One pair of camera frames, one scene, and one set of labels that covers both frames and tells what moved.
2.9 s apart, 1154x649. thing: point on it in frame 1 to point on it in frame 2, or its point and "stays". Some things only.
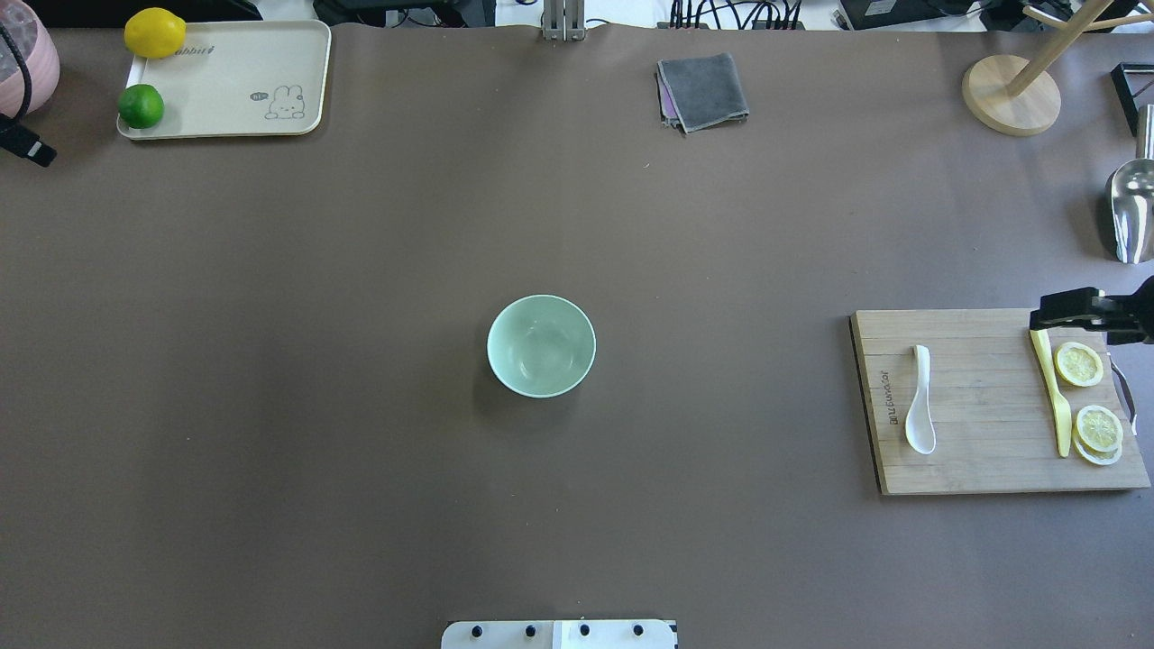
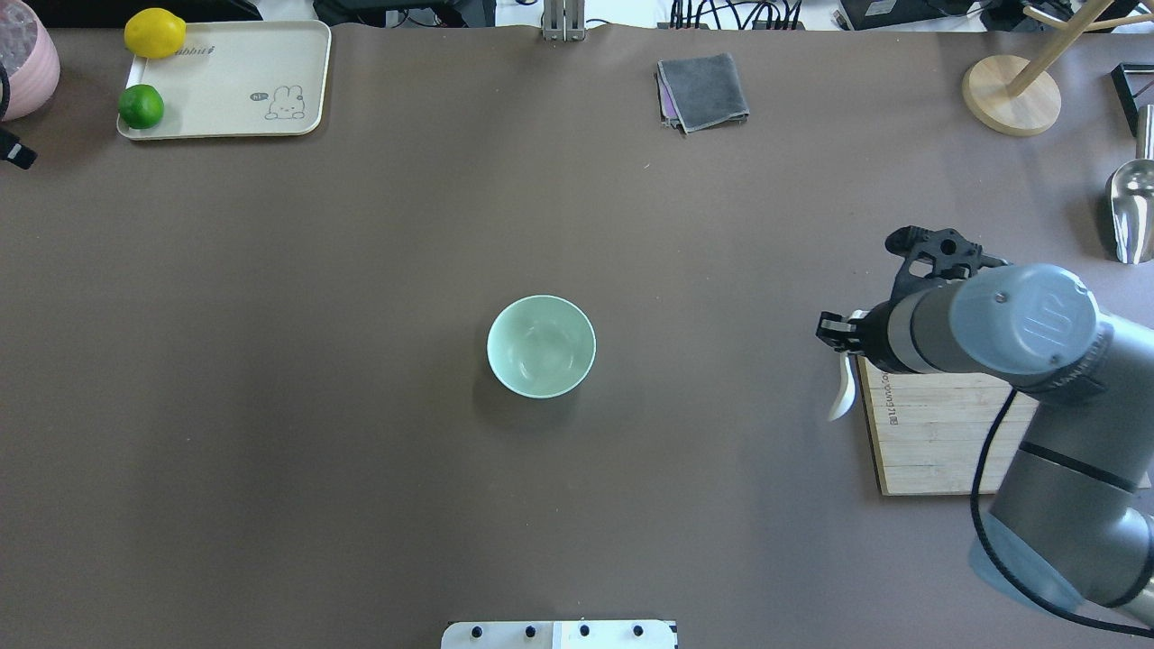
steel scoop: (1132, 196) stays
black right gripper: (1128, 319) to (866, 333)
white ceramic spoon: (919, 428) to (847, 390)
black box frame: (1130, 79) stays
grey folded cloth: (699, 91) stays
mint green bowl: (542, 346) stays
